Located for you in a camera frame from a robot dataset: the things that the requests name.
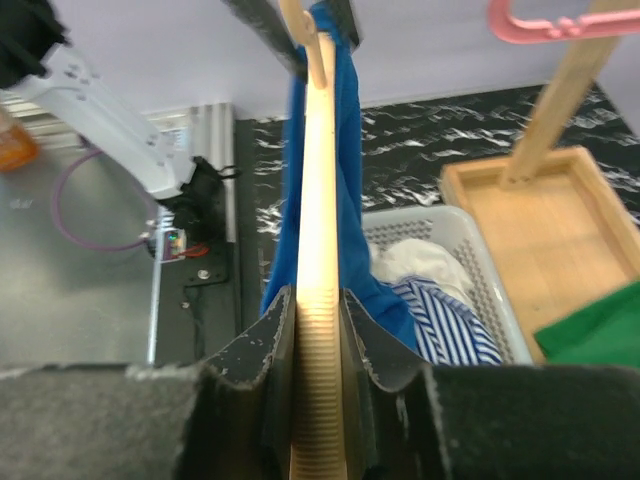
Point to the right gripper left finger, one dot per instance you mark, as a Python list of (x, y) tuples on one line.
[(227, 417)]

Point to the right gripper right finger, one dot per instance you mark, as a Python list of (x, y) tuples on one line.
[(407, 419)]

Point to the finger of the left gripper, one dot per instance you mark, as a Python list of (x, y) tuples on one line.
[(343, 14), (262, 17)]

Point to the wooden hanger with blue top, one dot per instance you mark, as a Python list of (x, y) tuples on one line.
[(318, 445)]

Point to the blue white striped tank top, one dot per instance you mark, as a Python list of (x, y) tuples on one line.
[(447, 331)]

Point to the pink hanger with striped top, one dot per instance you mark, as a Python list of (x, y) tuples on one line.
[(508, 28)]

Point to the green tank top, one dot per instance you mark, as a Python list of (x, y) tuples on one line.
[(605, 332)]

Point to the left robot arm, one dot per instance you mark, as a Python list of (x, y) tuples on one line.
[(40, 64)]

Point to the white perforated plastic basket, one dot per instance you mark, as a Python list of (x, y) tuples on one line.
[(456, 231)]

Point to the wooden clothes rack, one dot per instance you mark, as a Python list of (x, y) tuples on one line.
[(558, 234)]

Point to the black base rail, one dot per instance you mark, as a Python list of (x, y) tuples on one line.
[(206, 283)]

